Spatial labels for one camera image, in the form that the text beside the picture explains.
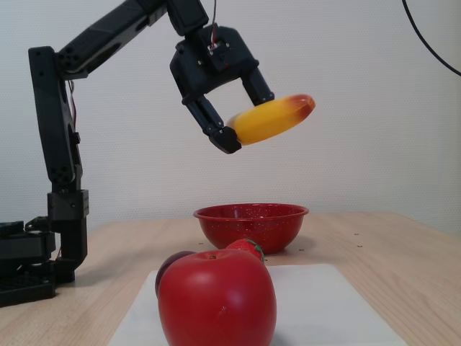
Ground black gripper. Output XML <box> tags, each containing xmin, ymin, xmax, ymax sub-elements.
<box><xmin>169</xmin><ymin>25</ymin><xmax>275</xmax><ymax>155</ymax></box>

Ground yellow plastic banana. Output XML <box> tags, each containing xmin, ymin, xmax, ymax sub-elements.
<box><xmin>226</xmin><ymin>94</ymin><xmax>317</xmax><ymax>146</ymax></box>

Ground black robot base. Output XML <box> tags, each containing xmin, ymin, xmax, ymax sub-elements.
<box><xmin>0</xmin><ymin>220</ymin><xmax>79</xmax><ymax>308</ymax></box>

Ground red speckled enamel bowl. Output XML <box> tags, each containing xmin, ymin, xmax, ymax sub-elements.
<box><xmin>192</xmin><ymin>203</ymin><xmax>310</xmax><ymax>255</ymax></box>

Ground red plastic strawberry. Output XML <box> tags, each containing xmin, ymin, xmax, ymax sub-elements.
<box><xmin>225</xmin><ymin>238</ymin><xmax>267</xmax><ymax>265</ymax></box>

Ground dark purple plastic plum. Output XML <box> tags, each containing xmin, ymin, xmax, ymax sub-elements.
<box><xmin>154</xmin><ymin>251</ymin><xmax>197</xmax><ymax>299</ymax></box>

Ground red plastic apple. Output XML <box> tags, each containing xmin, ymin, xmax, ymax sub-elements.
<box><xmin>157</xmin><ymin>250</ymin><xmax>277</xmax><ymax>346</ymax></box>

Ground white paper sheet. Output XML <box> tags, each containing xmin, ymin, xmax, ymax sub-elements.
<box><xmin>107</xmin><ymin>262</ymin><xmax>410</xmax><ymax>346</ymax></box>

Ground red white black servo cable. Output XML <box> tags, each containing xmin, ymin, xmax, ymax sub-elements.
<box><xmin>67</xmin><ymin>79</ymin><xmax>79</xmax><ymax>135</ymax></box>
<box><xmin>210</xmin><ymin>0</ymin><xmax>220</xmax><ymax>50</ymax></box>

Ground thin black hanging cable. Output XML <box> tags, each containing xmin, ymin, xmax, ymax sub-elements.
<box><xmin>401</xmin><ymin>0</ymin><xmax>461</xmax><ymax>77</ymax></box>

